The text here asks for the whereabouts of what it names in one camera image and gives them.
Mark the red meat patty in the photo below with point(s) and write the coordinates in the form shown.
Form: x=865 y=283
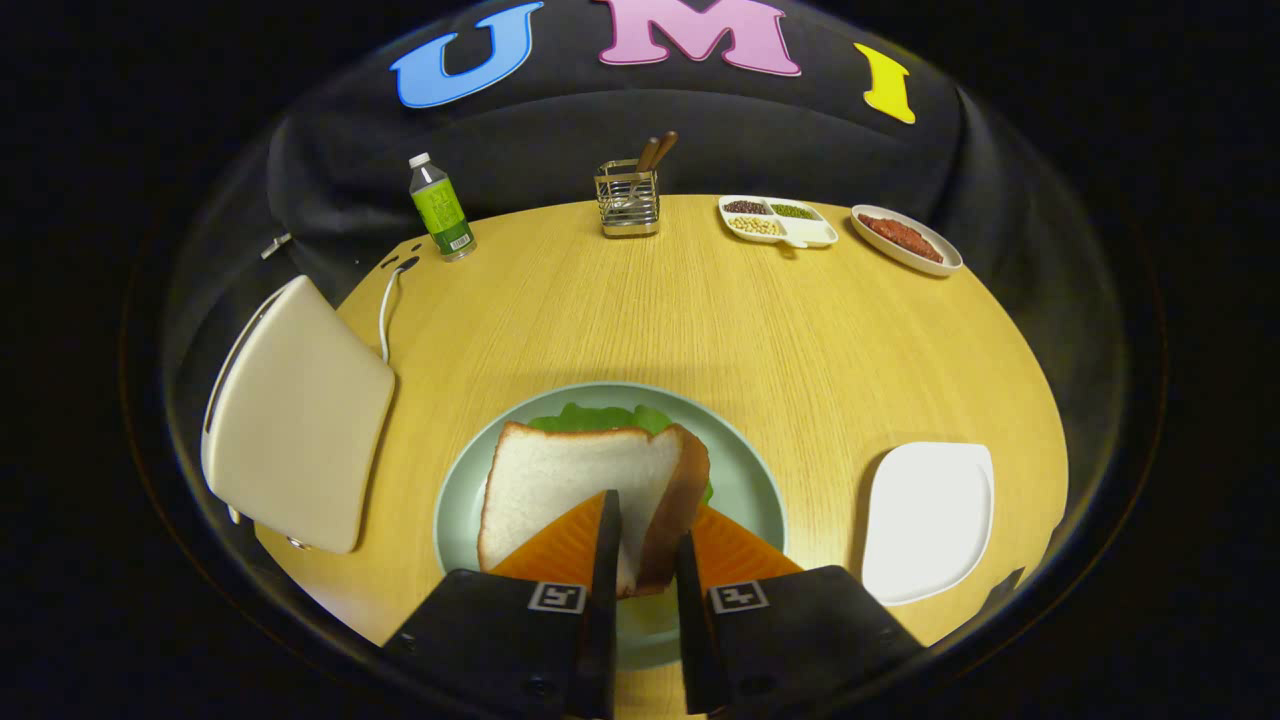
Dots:
x=900 y=236

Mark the white square plate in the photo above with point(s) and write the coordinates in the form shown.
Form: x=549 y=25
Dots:
x=925 y=520

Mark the black backdrop cloth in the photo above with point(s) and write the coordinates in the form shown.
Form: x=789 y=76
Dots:
x=560 y=140

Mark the white toaster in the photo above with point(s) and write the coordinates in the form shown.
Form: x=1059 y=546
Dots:
x=300 y=420

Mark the green lettuce leaf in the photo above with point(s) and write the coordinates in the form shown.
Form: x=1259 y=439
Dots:
x=590 y=418

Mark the white cloth clip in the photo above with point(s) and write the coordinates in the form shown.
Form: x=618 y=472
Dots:
x=277 y=246

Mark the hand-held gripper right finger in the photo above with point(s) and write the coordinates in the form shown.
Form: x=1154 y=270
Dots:
x=690 y=640

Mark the pale green round plate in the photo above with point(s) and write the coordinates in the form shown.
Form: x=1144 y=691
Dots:
x=750 y=480

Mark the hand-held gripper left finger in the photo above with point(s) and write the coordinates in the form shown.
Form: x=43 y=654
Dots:
x=603 y=640

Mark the green label plastic bottle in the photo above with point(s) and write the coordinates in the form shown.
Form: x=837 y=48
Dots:
x=440 y=210

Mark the white bread slice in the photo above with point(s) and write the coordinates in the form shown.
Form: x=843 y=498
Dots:
x=570 y=480

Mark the white oval meat plate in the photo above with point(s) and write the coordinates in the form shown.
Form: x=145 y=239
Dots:
x=940 y=262

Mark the divided white bean dish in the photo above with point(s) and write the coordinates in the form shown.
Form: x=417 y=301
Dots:
x=810 y=232

